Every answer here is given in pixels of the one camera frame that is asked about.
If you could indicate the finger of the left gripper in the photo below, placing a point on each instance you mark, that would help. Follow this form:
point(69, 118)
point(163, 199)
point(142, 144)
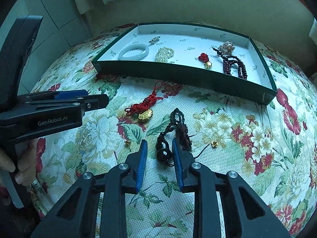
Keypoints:
point(86, 103)
point(52, 95)

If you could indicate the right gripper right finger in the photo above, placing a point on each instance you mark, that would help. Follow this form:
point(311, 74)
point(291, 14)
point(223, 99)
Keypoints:
point(245, 214)

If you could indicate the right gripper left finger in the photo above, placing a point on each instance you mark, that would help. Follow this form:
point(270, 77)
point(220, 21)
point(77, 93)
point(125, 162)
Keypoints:
point(75, 213)

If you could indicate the red knot gold charm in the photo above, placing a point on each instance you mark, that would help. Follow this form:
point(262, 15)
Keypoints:
point(143, 109)

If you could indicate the white jade bangle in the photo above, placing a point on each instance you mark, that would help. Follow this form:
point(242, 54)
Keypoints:
point(134, 52)

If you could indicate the silver crystal brooch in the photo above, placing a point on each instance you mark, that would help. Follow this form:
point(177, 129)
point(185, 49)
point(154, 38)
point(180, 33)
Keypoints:
point(154, 40)

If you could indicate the black cord bead pendant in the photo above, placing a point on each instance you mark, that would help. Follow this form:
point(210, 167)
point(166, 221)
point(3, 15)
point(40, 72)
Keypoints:
point(175, 129)

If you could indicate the small red knot charm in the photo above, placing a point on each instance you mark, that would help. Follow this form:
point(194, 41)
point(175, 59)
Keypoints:
point(203, 57)

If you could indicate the pearl cluster brooch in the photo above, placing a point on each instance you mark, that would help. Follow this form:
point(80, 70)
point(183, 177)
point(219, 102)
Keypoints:
point(227, 48)

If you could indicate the green jewelry tray box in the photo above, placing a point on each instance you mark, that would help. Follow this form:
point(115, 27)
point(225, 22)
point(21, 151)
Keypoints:
point(174, 58)

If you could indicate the person left hand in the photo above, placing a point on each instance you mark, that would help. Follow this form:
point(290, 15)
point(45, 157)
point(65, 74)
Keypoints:
point(26, 164)

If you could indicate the floral bedspread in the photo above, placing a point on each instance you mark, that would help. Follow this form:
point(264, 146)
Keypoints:
point(273, 147)

